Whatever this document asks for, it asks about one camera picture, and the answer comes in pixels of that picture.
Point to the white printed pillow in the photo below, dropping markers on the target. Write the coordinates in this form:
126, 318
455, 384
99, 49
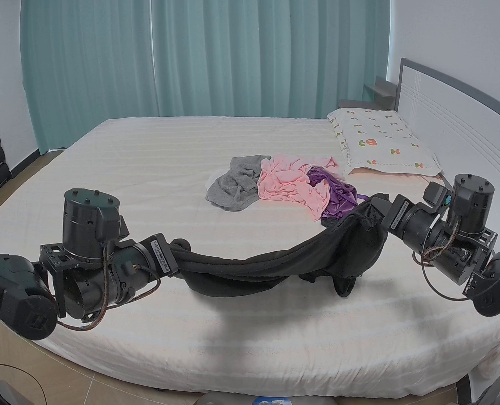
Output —
380, 139

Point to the purple garment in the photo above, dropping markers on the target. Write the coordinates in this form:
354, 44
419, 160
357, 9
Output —
338, 194

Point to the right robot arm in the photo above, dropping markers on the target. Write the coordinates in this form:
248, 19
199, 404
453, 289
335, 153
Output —
469, 203

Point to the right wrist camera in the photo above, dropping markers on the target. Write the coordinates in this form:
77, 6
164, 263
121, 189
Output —
435, 194

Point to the blue-green curtain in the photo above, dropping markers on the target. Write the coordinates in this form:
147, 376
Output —
266, 44
89, 57

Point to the pink garment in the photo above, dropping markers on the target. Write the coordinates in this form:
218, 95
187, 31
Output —
287, 182

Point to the grey garment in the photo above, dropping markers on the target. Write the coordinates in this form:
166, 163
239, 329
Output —
237, 184

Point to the bed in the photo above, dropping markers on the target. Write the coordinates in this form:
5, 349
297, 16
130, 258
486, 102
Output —
148, 163

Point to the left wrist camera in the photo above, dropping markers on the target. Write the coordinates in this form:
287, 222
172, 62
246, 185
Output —
114, 225

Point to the black garment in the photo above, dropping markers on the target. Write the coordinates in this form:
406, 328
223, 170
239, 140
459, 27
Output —
275, 266

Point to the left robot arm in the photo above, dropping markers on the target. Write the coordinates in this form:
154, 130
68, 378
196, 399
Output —
83, 226

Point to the grey bedside table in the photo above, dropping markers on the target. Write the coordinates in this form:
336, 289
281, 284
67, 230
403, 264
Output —
378, 95

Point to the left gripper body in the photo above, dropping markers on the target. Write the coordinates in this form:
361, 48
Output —
159, 255

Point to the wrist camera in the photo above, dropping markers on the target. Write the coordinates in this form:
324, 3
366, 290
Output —
435, 194
114, 225

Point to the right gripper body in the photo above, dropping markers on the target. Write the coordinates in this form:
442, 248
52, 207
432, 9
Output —
412, 224

